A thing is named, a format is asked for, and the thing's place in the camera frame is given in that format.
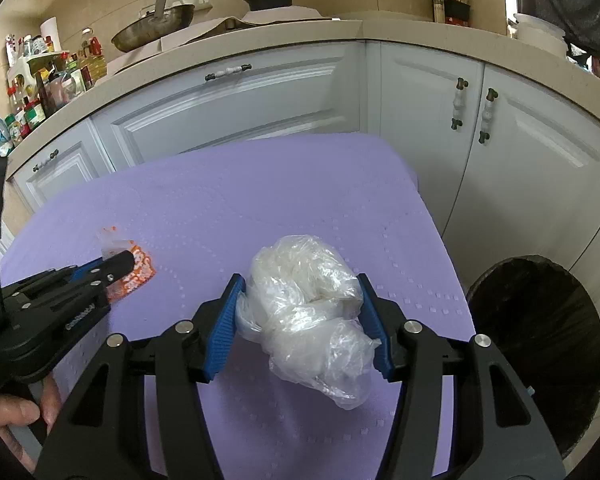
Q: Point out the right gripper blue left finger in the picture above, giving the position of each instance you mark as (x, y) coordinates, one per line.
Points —
(218, 327)

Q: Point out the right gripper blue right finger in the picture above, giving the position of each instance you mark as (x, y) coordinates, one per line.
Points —
(371, 324)

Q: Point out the clear orange printed wrapper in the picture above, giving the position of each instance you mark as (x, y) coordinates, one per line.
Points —
(137, 261)

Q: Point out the clear plastic bag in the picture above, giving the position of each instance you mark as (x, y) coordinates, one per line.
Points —
(301, 306)

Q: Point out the black trash bin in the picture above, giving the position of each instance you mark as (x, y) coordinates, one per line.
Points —
(546, 324)

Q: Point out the person left hand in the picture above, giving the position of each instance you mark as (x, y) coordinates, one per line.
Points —
(22, 413)

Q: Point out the purple tablecloth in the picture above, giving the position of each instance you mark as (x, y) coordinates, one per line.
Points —
(201, 217)

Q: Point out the white corner cabinets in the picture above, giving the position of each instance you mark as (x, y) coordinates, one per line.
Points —
(505, 142)

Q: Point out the white spice rack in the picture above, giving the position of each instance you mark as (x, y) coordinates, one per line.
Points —
(23, 77)

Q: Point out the cooking oil bottle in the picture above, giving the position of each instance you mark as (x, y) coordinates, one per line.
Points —
(93, 56)

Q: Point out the steel wok pan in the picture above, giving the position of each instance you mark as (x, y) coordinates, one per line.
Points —
(154, 25)

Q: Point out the red black utensil holder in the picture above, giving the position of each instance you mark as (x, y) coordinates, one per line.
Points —
(457, 13)

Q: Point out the white lidded bowl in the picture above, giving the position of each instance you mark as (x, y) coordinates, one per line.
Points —
(539, 34)

